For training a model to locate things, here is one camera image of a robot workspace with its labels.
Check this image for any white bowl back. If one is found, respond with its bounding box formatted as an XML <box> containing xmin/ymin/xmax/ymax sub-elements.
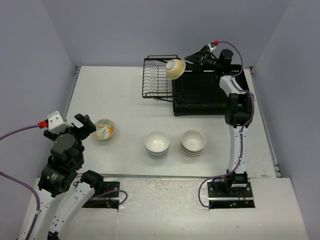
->
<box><xmin>144</xmin><ymin>131</ymin><xmax>171</xmax><ymax>151</ymax></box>

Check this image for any beige floral bowl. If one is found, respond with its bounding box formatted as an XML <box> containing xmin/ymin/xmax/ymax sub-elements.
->
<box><xmin>181</xmin><ymin>129</ymin><xmax>207</xmax><ymax>151</ymax></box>
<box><xmin>180</xmin><ymin>142</ymin><xmax>203</xmax><ymax>153</ymax></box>
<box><xmin>181</xmin><ymin>147</ymin><xmax>201</xmax><ymax>157</ymax></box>

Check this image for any yellow patterned bowl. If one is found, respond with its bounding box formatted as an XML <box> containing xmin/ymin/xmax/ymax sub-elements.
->
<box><xmin>165</xmin><ymin>58</ymin><xmax>186</xmax><ymax>80</ymax></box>

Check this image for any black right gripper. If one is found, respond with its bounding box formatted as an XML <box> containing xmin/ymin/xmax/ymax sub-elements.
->
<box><xmin>185</xmin><ymin>46</ymin><xmax>221</xmax><ymax>76</ymax></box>

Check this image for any white green floral bowl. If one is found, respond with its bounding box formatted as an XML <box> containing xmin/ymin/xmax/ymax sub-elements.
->
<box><xmin>93</xmin><ymin>118</ymin><xmax>115</xmax><ymax>141</ymax></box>

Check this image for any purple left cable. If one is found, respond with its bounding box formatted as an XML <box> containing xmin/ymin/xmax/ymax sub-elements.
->
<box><xmin>0</xmin><ymin>120</ymin><xmax>50</xmax><ymax>240</ymax></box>

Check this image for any white bowl front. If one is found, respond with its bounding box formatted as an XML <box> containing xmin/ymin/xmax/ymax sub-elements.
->
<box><xmin>148</xmin><ymin>152</ymin><xmax>167</xmax><ymax>159</ymax></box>

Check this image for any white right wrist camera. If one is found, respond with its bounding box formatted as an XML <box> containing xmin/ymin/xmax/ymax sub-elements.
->
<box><xmin>207</xmin><ymin>42</ymin><xmax>217</xmax><ymax>53</ymax></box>

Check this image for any black dish drying tray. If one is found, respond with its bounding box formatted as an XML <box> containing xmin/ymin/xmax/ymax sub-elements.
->
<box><xmin>172</xmin><ymin>64</ymin><xmax>246</xmax><ymax>117</ymax></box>

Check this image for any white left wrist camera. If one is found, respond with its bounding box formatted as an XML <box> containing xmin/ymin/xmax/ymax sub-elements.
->
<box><xmin>47</xmin><ymin>111</ymin><xmax>73</xmax><ymax>135</ymax></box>

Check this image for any black wire dish rack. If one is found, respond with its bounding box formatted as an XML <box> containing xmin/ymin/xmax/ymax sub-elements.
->
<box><xmin>141</xmin><ymin>54</ymin><xmax>195</xmax><ymax>104</ymax></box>

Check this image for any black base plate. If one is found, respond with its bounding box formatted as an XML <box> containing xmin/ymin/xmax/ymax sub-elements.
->
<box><xmin>82</xmin><ymin>181</ymin><xmax>120</xmax><ymax>210</ymax></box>
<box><xmin>207</xmin><ymin>180</ymin><xmax>256</xmax><ymax>209</ymax></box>

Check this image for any beige floral bowl front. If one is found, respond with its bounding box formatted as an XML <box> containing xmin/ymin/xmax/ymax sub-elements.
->
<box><xmin>181</xmin><ymin>147</ymin><xmax>201</xmax><ymax>157</ymax></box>

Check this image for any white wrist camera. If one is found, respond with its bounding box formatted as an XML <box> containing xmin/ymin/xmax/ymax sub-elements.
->
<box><xmin>207</xmin><ymin>42</ymin><xmax>217</xmax><ymax>53</ymax></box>
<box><xmin>47</xmin><ymin>111</ymin><xmax>73</xmax><ymax>135</ymax></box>

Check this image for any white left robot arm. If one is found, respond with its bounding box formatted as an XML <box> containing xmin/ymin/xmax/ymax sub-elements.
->
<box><xmin>19</xmin><ymin>111</ymin><xmax>104</xmax><ymax>240</ymax></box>

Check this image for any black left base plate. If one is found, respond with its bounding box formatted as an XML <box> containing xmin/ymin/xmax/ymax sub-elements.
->
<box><xmin>82</xmin><ymin>181</ymin><xmax>120</xmax><ymax>210</ymax></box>

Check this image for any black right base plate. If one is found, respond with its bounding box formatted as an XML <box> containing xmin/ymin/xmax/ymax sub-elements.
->
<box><xmin>207</xmin><ymin>180</ymin><xmax>256</xmax><ymax>209</ymax></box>

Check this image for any beige floral bowl back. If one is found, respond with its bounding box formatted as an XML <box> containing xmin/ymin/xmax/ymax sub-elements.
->
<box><xmin>181</xmin><ymin>129</ymin><xmax>207</xmax><ymax>151</ymax></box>

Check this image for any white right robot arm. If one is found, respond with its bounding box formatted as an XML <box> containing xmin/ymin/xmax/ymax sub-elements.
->
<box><xmin>184</xmin><ymin>46</ymin><xmax>255</xmax><ymax>197</ymax></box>

